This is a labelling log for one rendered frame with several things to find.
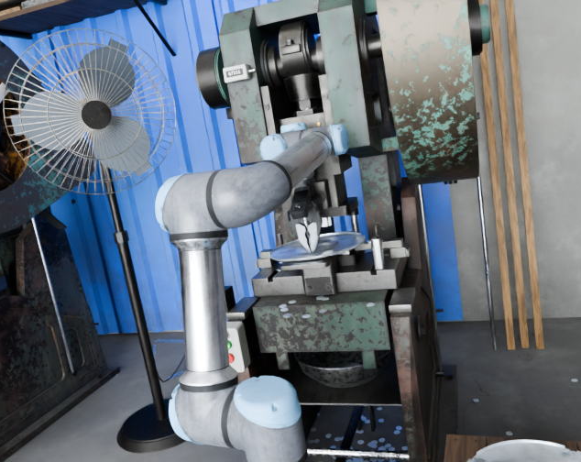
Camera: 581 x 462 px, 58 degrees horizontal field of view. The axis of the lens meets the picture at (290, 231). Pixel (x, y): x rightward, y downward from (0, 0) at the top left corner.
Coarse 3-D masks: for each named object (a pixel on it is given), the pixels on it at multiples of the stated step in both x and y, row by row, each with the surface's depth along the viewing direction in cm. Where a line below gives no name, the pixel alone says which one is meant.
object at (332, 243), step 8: (344, 232) 168; (352, 232) 165; (296, 240) 170; (320, 240) 162; (328, 240) 160; (336, 240) 160; (344, 240) 158; (352, 240) 156; (360, 240) 154; (280, 248) 164; (288, 248) 162; (296, 248) 160; (304, 248) 155; (320, 248) 151; (328, 248) 151; (336, 248) 149; (344, 248) 148; (352, 248) 146; (272, 256) 156; (280, 256) 154; (288, 256) 152; (296, 256) 150; (304, 256) 148; (312, 256) 146; (320, 256) 143
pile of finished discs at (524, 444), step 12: (504, 444) 118; (516, 444) 117; (528, 444) 117; (540, 444) 116; (552, 444) 115; (480, 456) 115; (492, 456) 114; (504, 456) 114; (516, 456) 113; (528, 456) 113; (540, 456) 112; (552, 456) 111; (564, 456) 111; (576, 456) 110
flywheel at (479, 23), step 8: (472, 0) 137; (472, 8) 136; (480, 8) 138; (472, 16) 136; (480, 16) 136; (488, 16) 137; (472, 24) 136; (480, 24) 136; (488, 24) 138; (472, 32) 137; (480, 32) 137; (488, 32) 138; (472, 40) 138; (480, 40) 138; (488, 40) 141; (472, 48) 140; (480, 48) 140; (472, 56) 145
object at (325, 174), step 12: (288, 120) 155; (300, 120) 154; (312, 120) 153; (324, 168) 155; (324, 180) 156; (336, 180) 156; (324, 192) 154; (336, 192) 156; (324, 204) 155; (336, 204) 157
